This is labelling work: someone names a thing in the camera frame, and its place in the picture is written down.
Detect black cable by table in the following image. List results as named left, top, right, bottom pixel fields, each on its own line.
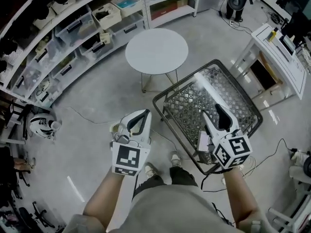
left=247, top=137, right=296, bottom=177

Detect red brown cardboard box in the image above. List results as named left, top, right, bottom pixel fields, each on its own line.
left=150, top=3, right=178, bottom=21

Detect black chair base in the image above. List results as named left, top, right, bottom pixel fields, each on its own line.
left=18, top=201, right=56, bottom=229

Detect person's right forearm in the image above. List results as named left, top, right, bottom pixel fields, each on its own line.
left=222, top=166, right=260, bottom=227

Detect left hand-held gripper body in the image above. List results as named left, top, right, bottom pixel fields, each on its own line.
left=110, top=129, right=152, bottom=177

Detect white desk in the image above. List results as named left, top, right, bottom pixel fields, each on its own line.
left=228, top=23, right=308, bottom=100

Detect person's shoe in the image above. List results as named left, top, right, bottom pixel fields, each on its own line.
left=171, top=154, right=182, bottom=168
left=144, top=162, right=159, bottom=179

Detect person's grey shirt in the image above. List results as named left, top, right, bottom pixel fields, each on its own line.
left=63, top=184, right=262, bottom=233

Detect person's black trousers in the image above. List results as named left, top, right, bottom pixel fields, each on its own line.
left=134, top=166, right=199, bottom=197

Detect person's left shoe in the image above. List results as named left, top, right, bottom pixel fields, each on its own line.
left=144, top=162, right=159, bottom=179

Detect cream basket with dark contents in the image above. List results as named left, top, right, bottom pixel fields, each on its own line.
left=91, top=3, right=122, bottom=30

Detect pale pink trash packet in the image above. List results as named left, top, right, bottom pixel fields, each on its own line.
left=196, top=131, right=214, bottom=152

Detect person's right shoe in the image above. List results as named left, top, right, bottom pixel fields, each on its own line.
left=171, top=154, right=182, bottom=168

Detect row of clear storage bins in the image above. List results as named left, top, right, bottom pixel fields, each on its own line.
left=9, top=10, right=147, bottom=106

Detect long white shelving unit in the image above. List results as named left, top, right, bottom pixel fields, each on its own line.
left=0, top=0, right=149, bottom=108

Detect white helmet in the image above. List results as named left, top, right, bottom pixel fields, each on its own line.
left=29, top=113, right=63, bottom=139

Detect yellow bottle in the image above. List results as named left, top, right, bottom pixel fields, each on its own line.
left=268, top=28, right=279, bottom=42

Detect black office chair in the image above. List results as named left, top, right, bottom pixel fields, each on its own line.
left=283, top=11, right=311, bottom=49

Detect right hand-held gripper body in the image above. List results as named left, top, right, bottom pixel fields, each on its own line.
left=212, top=129, right=252, bottom=171

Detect cream basket with blue contents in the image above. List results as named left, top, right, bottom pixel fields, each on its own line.
left=111, top=0, right=142, bottom=18

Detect thin black floor cable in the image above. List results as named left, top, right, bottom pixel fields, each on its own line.
left=64, top=106, right=117, bottom=125

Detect person's left forearm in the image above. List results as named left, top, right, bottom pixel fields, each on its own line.
left=82, top=171, right=137, bottom=233

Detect small black screen device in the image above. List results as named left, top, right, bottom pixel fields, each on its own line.
left=279, top=34, right=297, bottom=54

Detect black mesh glass table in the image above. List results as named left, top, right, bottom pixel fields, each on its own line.
left=152, top=59, right=264, bottom=176

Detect round white side table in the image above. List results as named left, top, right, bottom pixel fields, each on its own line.
left=124, top=28, right=190, bottom=94

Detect white frame furniture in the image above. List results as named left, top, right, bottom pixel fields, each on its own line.
left=267, top=190, right=311, bottom=233

